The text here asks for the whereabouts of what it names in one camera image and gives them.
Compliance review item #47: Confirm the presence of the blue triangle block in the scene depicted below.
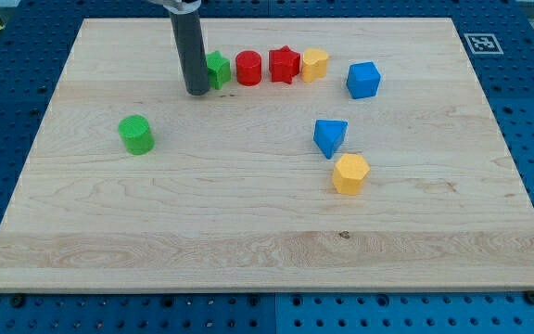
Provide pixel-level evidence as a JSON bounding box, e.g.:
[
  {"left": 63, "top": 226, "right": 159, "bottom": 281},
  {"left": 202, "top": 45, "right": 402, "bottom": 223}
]
[{"left": 313, "top": 120, "right": 348, "bottom": 160}]

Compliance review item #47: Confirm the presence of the yellow hexagon block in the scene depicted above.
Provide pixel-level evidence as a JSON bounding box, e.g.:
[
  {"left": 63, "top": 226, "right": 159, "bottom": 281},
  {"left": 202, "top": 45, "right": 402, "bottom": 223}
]
[{"left": 332, "top": 153, "right": 370, "bottom": 195}]

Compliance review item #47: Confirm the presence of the green cylinder block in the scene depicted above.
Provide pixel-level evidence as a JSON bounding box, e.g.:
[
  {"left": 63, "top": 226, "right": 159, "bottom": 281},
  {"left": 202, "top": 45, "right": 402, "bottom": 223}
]
[{"left": 118, "top": 115, "right": 155, "bottom": 155}]

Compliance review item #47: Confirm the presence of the yellow heart block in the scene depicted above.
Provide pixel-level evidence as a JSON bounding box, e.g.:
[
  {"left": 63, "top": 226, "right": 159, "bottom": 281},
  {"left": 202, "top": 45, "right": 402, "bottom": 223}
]
[{"left": 301, "top": 48, "right": 329, "bottom": 83}]

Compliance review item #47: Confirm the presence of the green star block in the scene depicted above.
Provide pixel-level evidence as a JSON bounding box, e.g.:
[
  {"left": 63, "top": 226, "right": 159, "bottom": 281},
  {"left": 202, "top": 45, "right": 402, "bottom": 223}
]
[{"left": 206, "top": 50, "right": 232, "bottom": 90}]

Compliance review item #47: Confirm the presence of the light wooden board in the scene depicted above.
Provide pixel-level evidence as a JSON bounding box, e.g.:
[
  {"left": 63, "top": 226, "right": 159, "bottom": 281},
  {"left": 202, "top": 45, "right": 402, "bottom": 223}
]
[{"left": 0, "top": 18, "right": 534, "bottom": 294}]

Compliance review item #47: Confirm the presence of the white fiducial marker tag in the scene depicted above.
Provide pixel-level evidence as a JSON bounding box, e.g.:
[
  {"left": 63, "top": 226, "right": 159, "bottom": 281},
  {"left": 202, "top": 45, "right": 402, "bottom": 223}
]
[{"left": 464, "top": 33, "right": 503, "bottom": 55}]

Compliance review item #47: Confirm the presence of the blue cube block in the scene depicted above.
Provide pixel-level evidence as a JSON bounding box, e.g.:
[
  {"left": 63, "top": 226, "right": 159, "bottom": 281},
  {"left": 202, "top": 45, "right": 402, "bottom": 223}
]
[{"left": 346, "top": 61, "right": 381, "bottom": 99}]

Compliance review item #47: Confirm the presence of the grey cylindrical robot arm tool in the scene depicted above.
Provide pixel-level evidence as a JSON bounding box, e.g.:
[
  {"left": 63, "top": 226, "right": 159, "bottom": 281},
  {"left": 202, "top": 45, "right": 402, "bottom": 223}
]
[{"left": 148, "top": 0, "right": 210, "bottom": 96}]

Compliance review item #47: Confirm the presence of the red cylinder block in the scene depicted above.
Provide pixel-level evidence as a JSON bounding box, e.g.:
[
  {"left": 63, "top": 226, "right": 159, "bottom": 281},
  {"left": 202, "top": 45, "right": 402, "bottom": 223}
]
[{"left": 235, "top": 50, "right": 262, "bottom": 86}]

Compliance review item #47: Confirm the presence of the red star block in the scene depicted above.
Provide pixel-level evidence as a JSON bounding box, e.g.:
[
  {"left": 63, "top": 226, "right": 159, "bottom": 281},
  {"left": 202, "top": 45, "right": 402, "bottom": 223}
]
[{"left": 269, "top": 45, "right": 300, "bottom": 84}]

